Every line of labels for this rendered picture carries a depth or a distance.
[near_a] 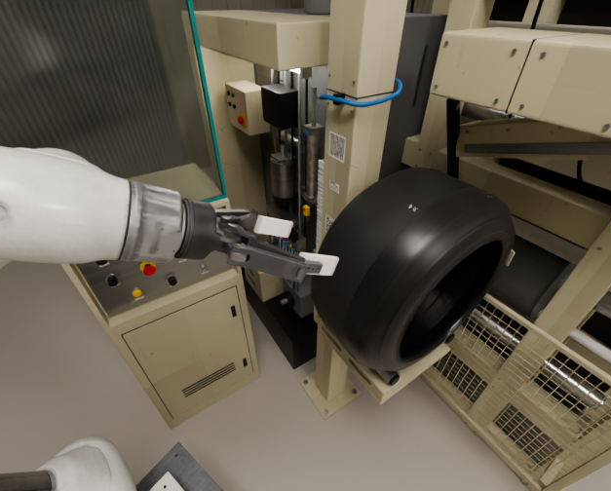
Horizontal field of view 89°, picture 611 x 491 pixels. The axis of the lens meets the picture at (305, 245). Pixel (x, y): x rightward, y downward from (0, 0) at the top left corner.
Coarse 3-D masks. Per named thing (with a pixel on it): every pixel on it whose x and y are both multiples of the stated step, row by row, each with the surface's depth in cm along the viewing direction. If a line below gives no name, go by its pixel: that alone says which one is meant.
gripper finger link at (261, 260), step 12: (240, 252) 36; (252, 252) 37; (264, 252) 38; (228, 264) 37; (240, 264) 37; (252, 264) 38; (264, 264) 38; (276, 264) 38; (288, 264) 38; (300, 264) 38; (288, 276) 39
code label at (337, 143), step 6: (330, 132) 91; (330, 138) 92; (336, 138) 90; (342, 138) 88; (330, 144) 93; (336, 144) 91; (342, 144) 89; (330, 150) 94; (336, 150) 92; (342, 150) 90; (336, 156) 93; (342, 156) 91; (342, 162) 92
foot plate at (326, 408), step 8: (312, 376) 193; (304, 384) 189; (312, 384) 189; (352, 384) 189; (312, 392) 186; (320, 392) 186; (344, 392) 186; (352, 392) 185; (360, 392) 186; (312, 400) 182; (320, 400) 182; (336, 400) 182; (344, 400) 182; (320, 408) 178; (328, 408) 178; (336, 408) 178; (328, 416) 175
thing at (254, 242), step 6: (228, 228) 40; (234, 228) 40; (240, 228) 41; (240, 234) 40; (246, 234) 40; (252, 234) 41; (252, 240) 40; (258, 240) 41; (258, 246) 40; (264, 246) 40; (270, 246) 40; (276, 246) 41; (276, 252) 40; (282, 252) 40; (288, 252) 41; (294, 258) 40; (300, 258) 40
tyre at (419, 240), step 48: (384, 192) 78; (432, 192) 75; (480, 192) 76; (336, 240) 80; (384, 240) 71; (432, 240) 67; (480, 240) 72; (336, 288) 79; (384, 288) 69; (432, 288) 70; (480, 288) 100; (384, 336) 73; (432, 336) 108
